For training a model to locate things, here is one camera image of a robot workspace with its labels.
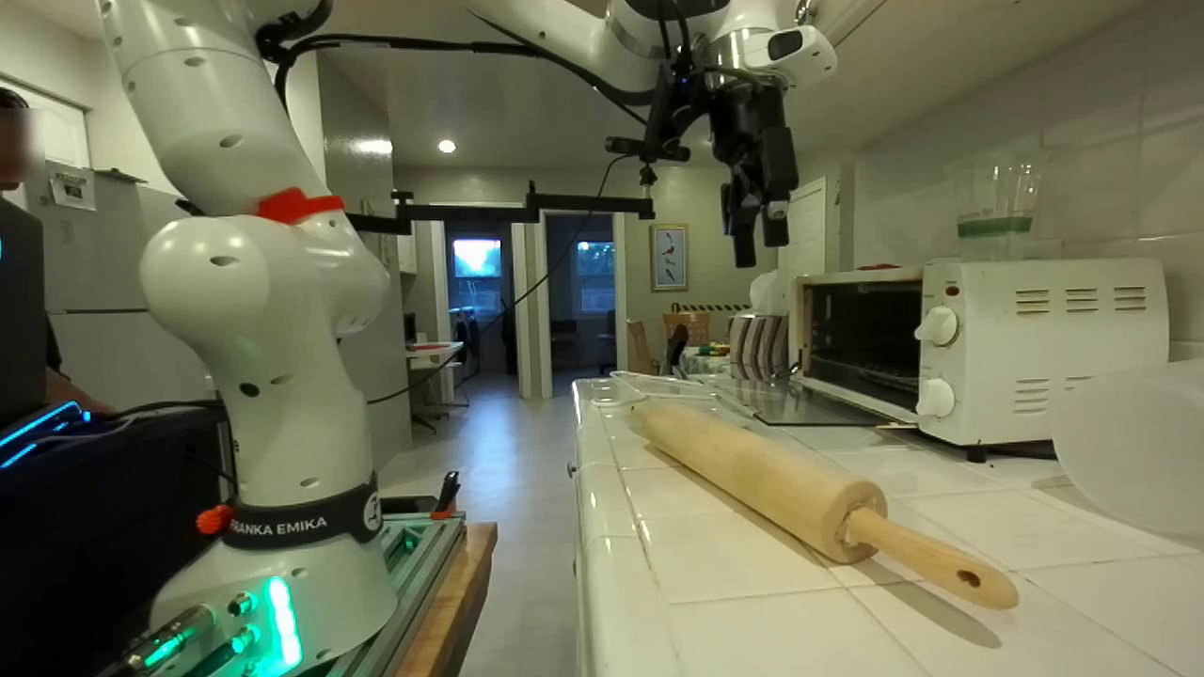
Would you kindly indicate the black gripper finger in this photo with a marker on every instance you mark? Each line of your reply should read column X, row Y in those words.
column 774, row 225
column 744, row 239

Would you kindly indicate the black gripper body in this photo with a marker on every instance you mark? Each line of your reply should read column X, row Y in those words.
column 754, row 143

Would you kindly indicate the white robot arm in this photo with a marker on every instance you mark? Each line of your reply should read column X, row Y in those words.
column 267, row 275

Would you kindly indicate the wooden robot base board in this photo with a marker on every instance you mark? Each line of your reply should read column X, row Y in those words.
column 451, row 606

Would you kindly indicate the white toaster oven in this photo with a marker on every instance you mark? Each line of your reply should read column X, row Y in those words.
column 975, row 353

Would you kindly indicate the clear cup green base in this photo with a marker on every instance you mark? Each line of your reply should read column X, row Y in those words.
column 997, row 197

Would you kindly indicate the white plastic container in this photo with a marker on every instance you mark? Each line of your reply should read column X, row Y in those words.
column 1133, row 444

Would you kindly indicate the black equipment cart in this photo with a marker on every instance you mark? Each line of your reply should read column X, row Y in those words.
column 88, row 537

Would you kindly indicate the person at left edge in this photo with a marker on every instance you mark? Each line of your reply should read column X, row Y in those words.
column 32, row 367

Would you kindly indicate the framed wall picture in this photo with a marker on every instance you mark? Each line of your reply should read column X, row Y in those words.
column 666, row 260

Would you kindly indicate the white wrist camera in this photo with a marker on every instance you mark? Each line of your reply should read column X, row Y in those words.
column 789, row 54

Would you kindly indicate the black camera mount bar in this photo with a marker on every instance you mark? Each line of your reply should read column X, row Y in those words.
column 530, row 209

